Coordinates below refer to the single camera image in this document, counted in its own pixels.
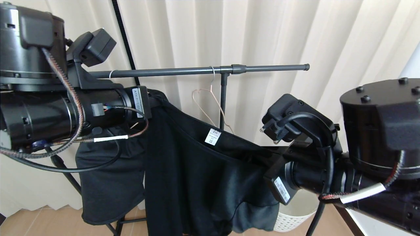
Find white curtain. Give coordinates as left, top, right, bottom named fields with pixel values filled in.
left=0, top=0, right=135, bottom=212
left=117, top=0, right=420, bottom=146

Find black clothes rack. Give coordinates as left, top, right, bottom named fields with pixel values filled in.
left=46, top=64, right=310, bottom=236

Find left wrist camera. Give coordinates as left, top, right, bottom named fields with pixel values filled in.
left=67, top=28, right=123, bottom=89

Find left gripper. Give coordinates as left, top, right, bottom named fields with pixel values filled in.
left=82, top=86, right=152, bottom=130

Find black garment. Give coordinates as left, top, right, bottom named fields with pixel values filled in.
left=144, top=88, right=281, bottom=236

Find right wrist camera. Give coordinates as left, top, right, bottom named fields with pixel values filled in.
left=262, top=94, right=342, bottom=154

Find black cable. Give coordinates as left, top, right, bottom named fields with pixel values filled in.
left=0, top=138, right=122, bottom=173
left=276, top=112, right=335, bottom=236

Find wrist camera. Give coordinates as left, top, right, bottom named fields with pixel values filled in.
left=67, top=28, right=123, bottom=89
left=262, top=94, right=342, bottom=154

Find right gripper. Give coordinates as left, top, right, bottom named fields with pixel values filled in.
left=264, top=154, right=348, bottom=205

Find white laundry basket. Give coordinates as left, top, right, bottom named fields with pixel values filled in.
left=272, top=189, right=319, bottom=232

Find black shorts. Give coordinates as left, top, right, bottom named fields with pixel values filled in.
left=75, top=126, right=146, bottom=226

